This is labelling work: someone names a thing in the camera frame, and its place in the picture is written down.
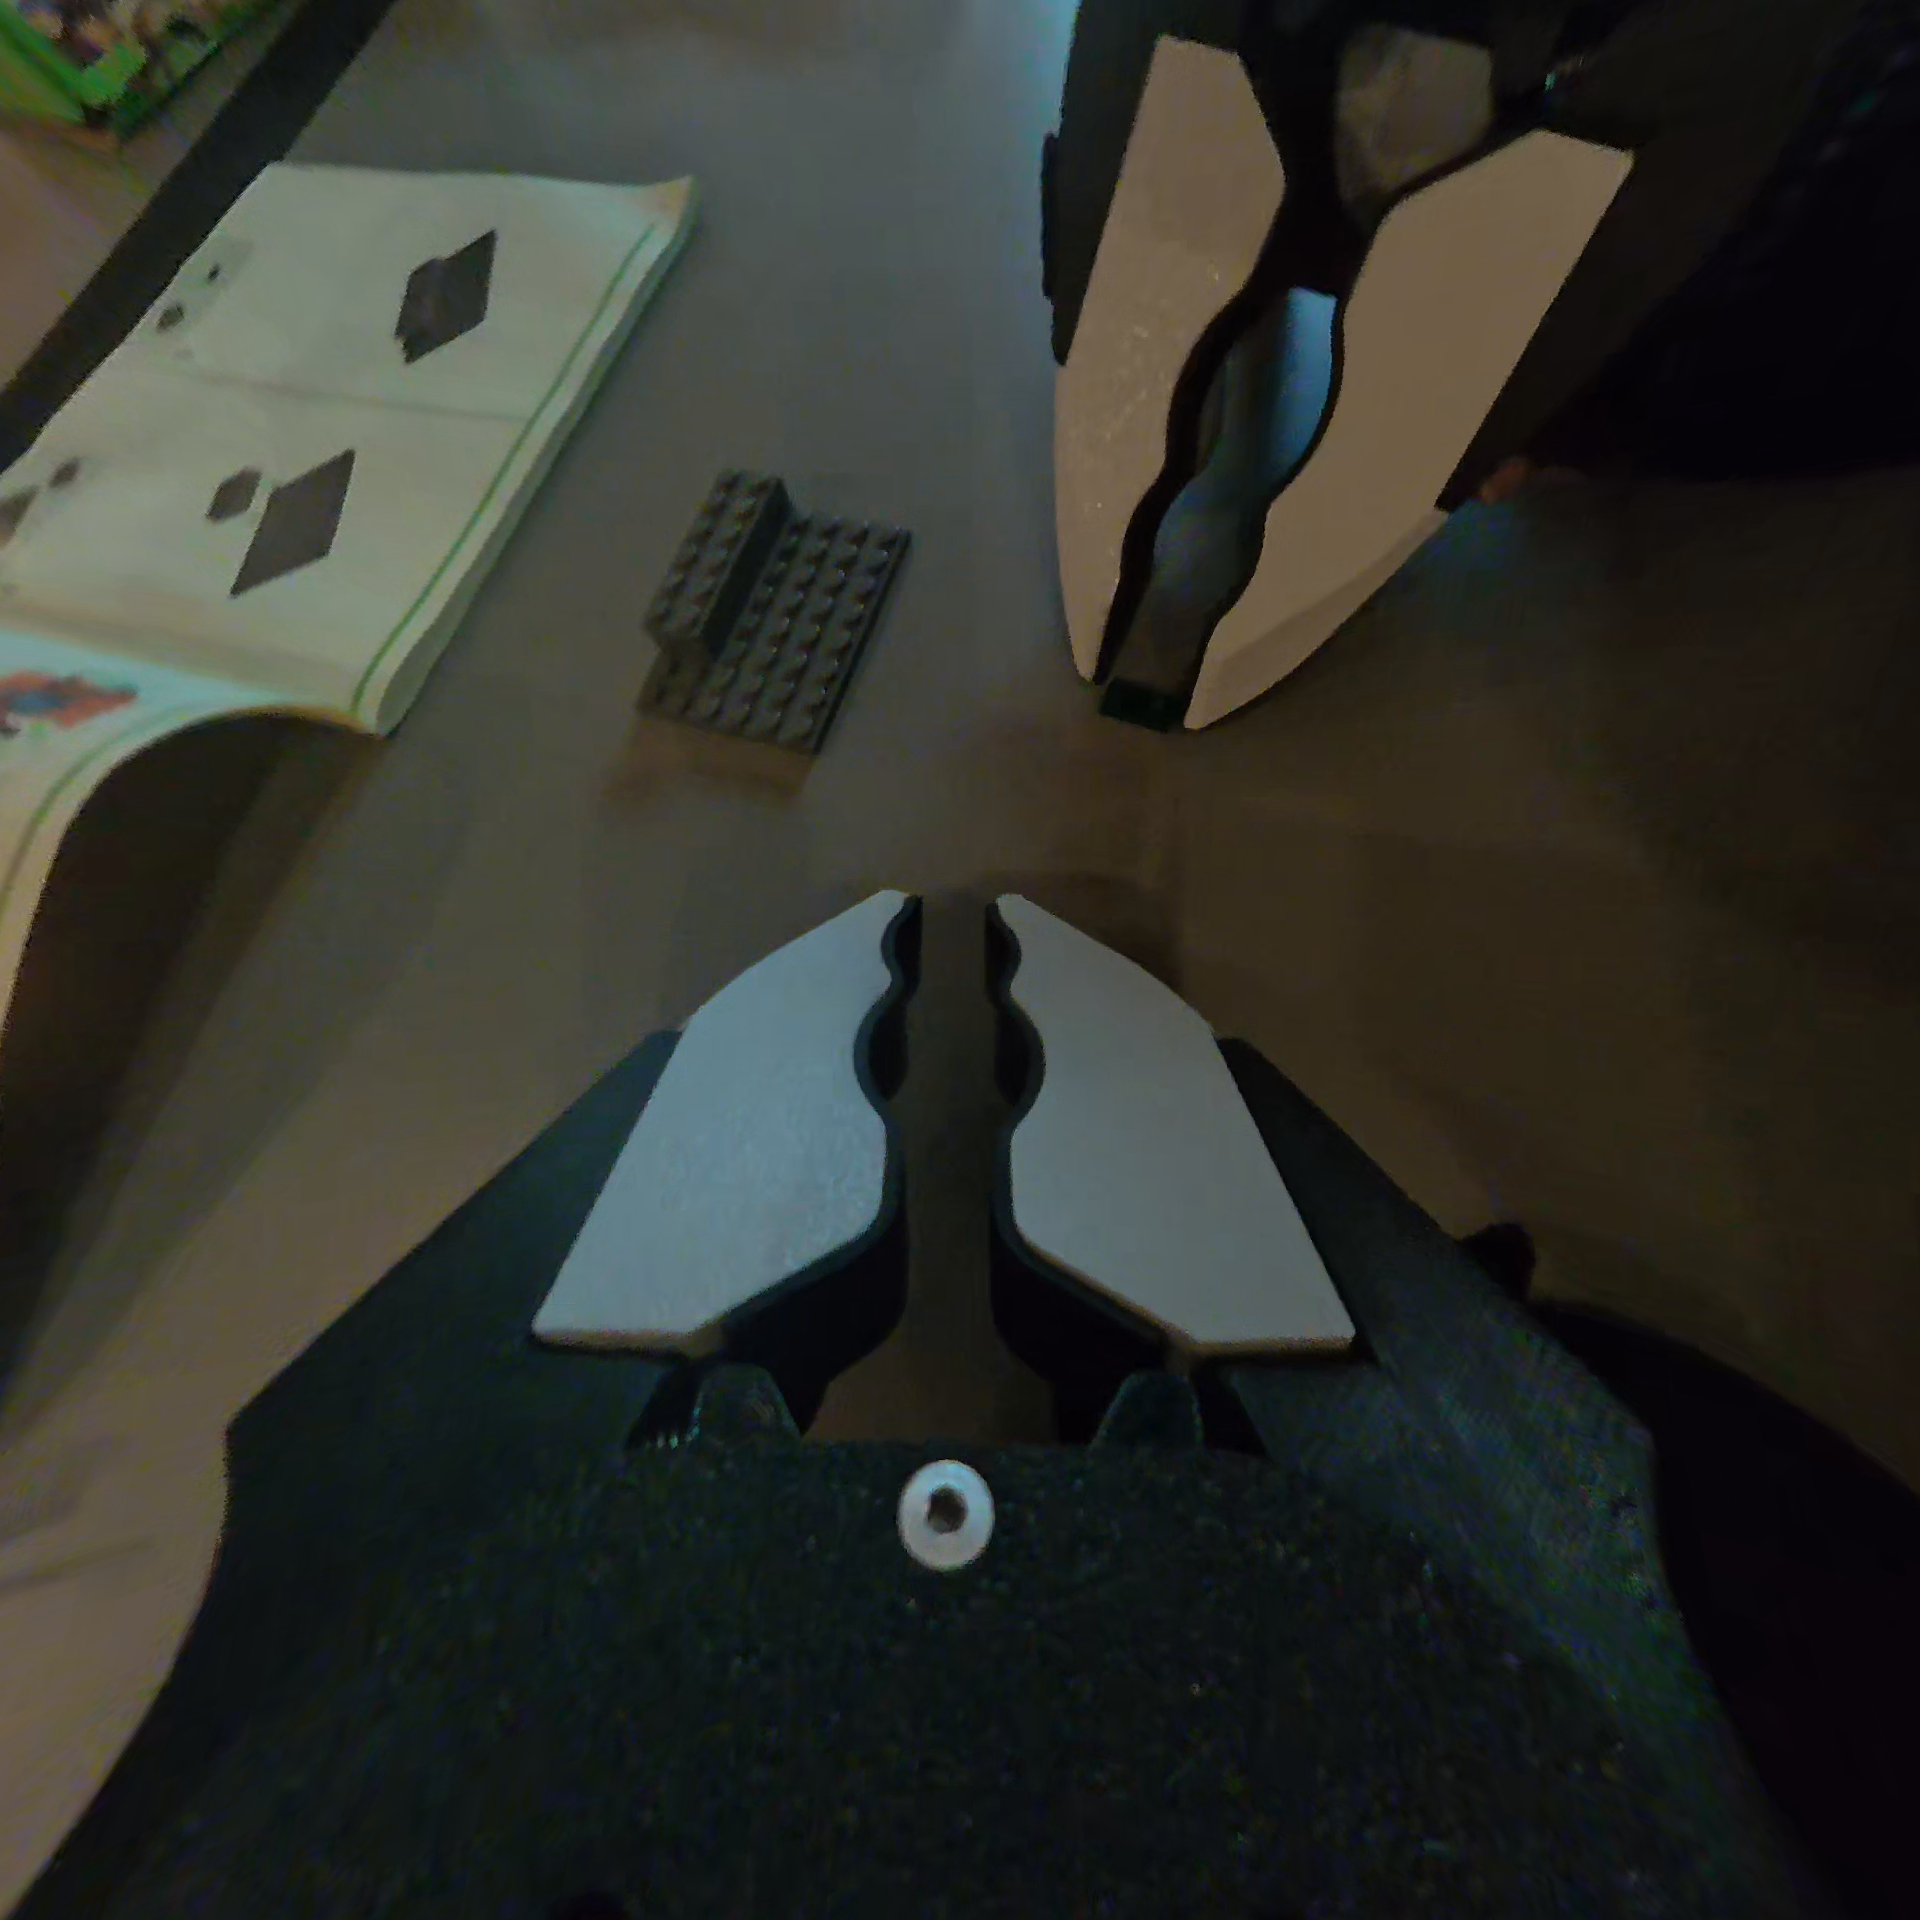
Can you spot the dark grey toy base plate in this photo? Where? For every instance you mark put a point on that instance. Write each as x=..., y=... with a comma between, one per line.
x=819, y=633

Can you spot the building instruction booklet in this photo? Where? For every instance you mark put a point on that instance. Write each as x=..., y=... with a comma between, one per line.
x=300, y=446

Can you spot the small grey toy brick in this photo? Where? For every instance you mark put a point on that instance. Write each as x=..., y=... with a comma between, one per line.
x=723, y=553

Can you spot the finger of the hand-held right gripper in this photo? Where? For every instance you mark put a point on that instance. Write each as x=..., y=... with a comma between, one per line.
x=1441, y=343
x=1156, y=300

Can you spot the person's right hand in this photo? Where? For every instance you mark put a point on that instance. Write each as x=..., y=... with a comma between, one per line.
x=1508, y=482

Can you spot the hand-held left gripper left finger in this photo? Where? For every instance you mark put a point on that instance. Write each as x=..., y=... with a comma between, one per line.
x=723, y=1183

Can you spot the grey desk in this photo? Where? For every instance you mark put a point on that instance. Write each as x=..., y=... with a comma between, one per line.
x=1426, y=899

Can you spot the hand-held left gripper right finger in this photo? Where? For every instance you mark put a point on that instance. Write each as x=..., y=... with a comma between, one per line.
x=1170, y=1197

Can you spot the small dark green toy brick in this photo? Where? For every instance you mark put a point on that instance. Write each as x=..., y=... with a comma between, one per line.
x=1146, y=707

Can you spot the green toy set box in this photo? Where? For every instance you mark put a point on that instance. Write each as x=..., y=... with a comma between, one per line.
x=91, y=59

